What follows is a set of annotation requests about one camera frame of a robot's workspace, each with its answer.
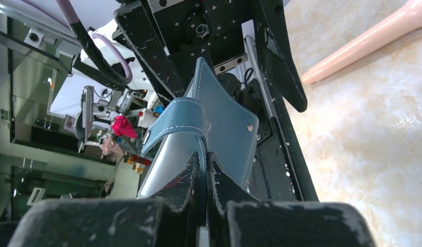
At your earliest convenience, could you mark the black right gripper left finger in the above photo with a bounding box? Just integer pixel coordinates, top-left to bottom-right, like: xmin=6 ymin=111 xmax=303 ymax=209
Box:
xmin=140 ymin=151 xmax=199 ymax=225

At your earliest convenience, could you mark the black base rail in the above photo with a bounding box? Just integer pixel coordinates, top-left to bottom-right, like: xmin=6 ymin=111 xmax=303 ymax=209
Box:
xmin=248 ymin=79 xmax=319 ymax=201

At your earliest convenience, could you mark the blue leather card holder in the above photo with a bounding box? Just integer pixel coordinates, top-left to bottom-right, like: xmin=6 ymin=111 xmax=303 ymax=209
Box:
xmin=137 ymin=57 xmax=259 ymax=199

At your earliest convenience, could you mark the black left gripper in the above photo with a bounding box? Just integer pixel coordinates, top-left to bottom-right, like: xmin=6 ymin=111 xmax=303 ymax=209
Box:
xmin=114 ymin=1 xmax=307 ymax=112

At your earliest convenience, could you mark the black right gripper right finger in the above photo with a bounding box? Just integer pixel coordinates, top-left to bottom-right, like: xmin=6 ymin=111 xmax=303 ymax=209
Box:
xmin=207 ymin=152 xmax=258 ymax=225

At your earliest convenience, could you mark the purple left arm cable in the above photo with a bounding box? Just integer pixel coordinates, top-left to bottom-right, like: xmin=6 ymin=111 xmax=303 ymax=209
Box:
xmin=56 ymin=0 xmax=134 ymax=86

